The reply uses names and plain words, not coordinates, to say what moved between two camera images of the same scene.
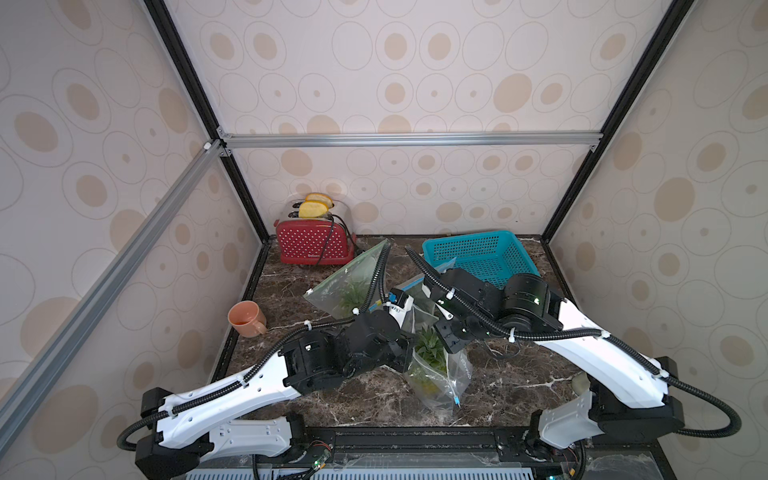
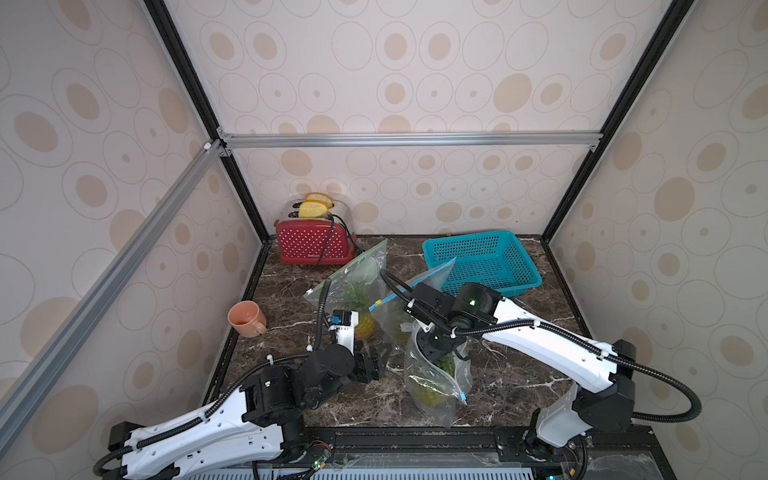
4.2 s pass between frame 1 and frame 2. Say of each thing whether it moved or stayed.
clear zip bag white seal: stayed
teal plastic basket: stayed
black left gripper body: moved
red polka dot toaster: stayed
